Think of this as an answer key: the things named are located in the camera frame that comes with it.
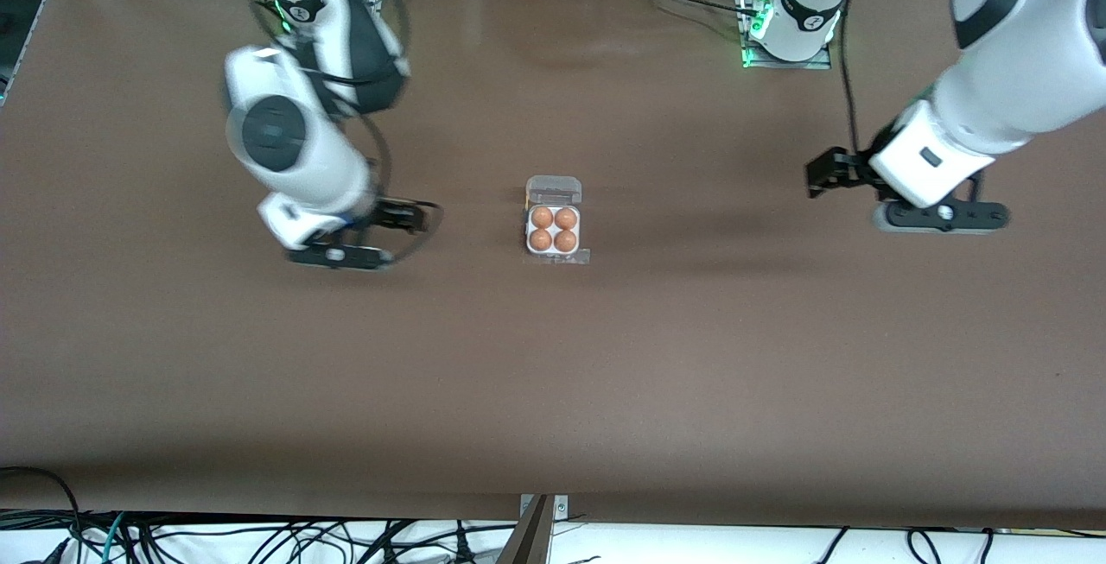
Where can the brown egg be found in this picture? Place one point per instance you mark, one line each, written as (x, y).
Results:
(566, 218)
(565, 241)
(541, 240)
(542, 217)

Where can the clear plastic egg box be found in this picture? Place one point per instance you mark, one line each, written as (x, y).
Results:
(553, 188)

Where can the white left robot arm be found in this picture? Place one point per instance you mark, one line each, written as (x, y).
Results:
(1011, 72)

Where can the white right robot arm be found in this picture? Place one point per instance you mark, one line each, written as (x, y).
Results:
(294, 141)

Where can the brown table cover sheet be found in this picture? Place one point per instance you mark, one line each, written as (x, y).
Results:
(553, 374)

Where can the dark metal bar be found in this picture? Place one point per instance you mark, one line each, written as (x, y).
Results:
(527, 542)

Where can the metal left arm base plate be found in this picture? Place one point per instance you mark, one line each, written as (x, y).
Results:
(821, 63)

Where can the small metal bracket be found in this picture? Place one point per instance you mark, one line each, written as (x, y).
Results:
(560, 508)

